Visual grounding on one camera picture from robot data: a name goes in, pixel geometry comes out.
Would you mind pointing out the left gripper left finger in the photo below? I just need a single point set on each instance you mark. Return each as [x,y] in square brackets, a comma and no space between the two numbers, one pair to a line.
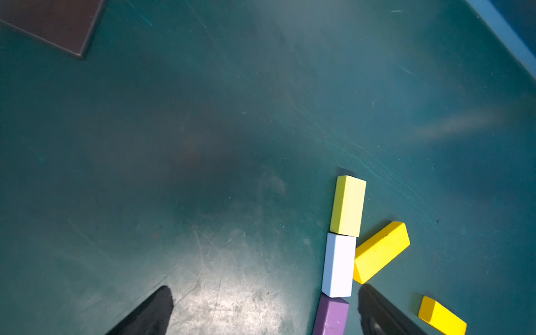
[150,317]

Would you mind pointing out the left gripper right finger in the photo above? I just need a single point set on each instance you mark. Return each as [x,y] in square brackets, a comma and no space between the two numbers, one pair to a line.
[380,316]

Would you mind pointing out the purple block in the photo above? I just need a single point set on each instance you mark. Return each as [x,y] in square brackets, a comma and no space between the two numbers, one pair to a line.
[331,317]

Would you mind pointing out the orange yellow long block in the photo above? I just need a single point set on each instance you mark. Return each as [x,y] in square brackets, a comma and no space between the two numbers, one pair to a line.
[436,315]

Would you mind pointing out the light blue block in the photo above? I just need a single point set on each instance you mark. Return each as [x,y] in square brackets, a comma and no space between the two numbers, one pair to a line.
[337,279]

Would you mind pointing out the lime green block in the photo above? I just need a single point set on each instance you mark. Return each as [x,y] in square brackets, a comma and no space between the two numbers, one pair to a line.
[348,206]

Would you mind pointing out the dark tree base plate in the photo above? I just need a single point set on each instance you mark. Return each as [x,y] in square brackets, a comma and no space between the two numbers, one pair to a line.
[67,25]

